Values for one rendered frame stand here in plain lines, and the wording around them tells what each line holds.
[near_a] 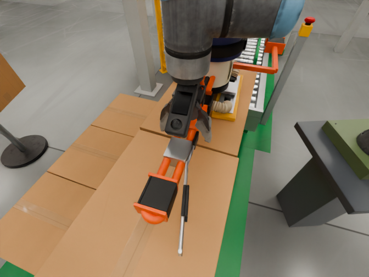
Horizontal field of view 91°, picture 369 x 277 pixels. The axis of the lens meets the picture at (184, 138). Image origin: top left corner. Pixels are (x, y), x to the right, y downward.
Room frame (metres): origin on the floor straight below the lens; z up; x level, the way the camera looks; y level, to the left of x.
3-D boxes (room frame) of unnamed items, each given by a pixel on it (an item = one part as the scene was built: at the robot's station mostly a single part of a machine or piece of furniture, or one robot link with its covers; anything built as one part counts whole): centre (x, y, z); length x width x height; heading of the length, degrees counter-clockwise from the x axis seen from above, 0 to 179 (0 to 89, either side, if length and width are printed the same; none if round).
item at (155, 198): (0.17, 0.06, 1.07); 0.08 x 0.07 x 0.05; 163
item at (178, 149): (0.30, 0.02, 1.06); 0.07 x 0.07 x 0.04; 73
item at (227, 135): (0.72, -0.11, 0.74); 0.60 x 0.40 x 0.40; 159
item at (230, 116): (0.72, -0.21, 0.97); 0.34 x 0.10 x 0.05; 163
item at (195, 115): (0.37, -0.01, 1.22); 0.09 x 0.08 x 0.12; 163
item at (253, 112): (1.11, -0.23, 0.58); 0.70 x 0.03 x 0.06; 71
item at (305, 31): (1.49, -0.89, 0.50); 0.07 x 0.07 x 1.00; 71
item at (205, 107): (0.50, -0.05, 1.07); 0.10 x 0.08 x 0.06; 73
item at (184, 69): (0.36, 0.00, 1.30); 0.10 x 0.09 x 0.05; 73
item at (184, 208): (0.21, -0.02, 1.07); 0.31 x 0.03 x 0.05; 176
